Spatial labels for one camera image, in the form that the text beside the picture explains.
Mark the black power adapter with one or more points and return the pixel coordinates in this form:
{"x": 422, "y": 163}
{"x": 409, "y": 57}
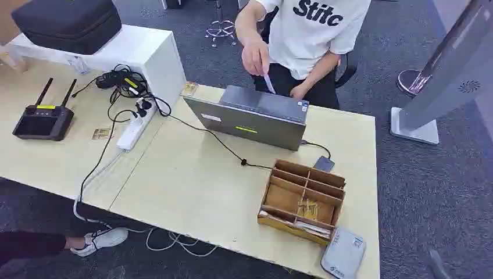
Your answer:
{"x": 115, "y": 80}

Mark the black carrying case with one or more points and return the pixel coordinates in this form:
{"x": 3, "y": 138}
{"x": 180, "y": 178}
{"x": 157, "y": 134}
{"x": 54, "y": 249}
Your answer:
{"x": 69, "y": 25}

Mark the pale card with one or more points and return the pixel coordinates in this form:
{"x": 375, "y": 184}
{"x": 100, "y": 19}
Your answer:
{"x": 269, "y": 84}

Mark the seated person's leg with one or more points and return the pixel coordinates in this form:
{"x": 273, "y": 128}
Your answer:
{"x": 30, "y": 244}

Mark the white sneaker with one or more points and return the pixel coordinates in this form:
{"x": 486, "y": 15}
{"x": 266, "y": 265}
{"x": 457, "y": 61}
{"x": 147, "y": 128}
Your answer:
{"x": 101, "y": 240}

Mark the black office chair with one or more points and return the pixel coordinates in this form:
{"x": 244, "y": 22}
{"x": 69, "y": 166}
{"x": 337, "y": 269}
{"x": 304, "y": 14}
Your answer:
{"x": 345, "y": 71}

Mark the person's hand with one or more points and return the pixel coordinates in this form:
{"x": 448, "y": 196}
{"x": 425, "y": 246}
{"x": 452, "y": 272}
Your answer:
{"x": 299, "y": 91}
{"x": 254, "y": 56}

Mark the tan printed card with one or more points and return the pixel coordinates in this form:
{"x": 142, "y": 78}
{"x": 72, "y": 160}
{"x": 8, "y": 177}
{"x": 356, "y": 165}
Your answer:
{"x": 308, "y": 210}
{"x": 101, "y": 134}
{"x": 190, "y": 89}

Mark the person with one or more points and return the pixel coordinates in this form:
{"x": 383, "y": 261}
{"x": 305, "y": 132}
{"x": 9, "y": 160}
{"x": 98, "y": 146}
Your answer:
{"x": 308, "y": 38}

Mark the chrome round base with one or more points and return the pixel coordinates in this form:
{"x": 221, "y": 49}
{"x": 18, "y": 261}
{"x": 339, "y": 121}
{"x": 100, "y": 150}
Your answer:
{"x": 409, "y": 81}

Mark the person's left hand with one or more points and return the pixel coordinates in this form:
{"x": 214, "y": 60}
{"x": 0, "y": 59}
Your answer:
{"x": 299, "y": 91}

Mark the chrome chair base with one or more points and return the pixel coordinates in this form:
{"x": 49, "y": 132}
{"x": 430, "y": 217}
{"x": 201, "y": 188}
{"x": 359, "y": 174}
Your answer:
{"x": 220, "y": 29}

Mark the black remote controller with antennas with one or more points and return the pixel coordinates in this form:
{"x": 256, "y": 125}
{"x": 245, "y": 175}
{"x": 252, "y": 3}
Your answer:
{"x": 44, "y": 123}

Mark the person's right hand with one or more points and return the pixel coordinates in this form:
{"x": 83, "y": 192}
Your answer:
{"x": 254, "y": 56}

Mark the wooden card box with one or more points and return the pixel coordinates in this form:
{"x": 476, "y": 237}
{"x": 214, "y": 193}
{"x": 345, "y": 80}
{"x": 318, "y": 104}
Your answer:
{"x": 283, "y": 198}

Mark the grey chair leg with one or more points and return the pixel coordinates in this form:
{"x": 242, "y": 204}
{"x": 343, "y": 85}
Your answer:
{"x": 438, "y": 265}

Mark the stack of cards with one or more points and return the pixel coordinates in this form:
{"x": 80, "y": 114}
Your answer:
{"x": 312, "y": 228}

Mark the grey laptop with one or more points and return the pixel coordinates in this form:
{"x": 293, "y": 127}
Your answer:
{"x": 250, "y": 125}

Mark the grey kiosk stand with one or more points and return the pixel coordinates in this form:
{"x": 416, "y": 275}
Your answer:
{"x": 443, "y": 84}

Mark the white power strip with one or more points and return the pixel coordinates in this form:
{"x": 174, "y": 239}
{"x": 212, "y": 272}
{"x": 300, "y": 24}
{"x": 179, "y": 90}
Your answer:
{"x": 133, "y": 133}

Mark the small grey card reader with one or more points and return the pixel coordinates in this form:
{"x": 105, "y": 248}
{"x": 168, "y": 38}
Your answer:
{"x": 323, "y": 164}

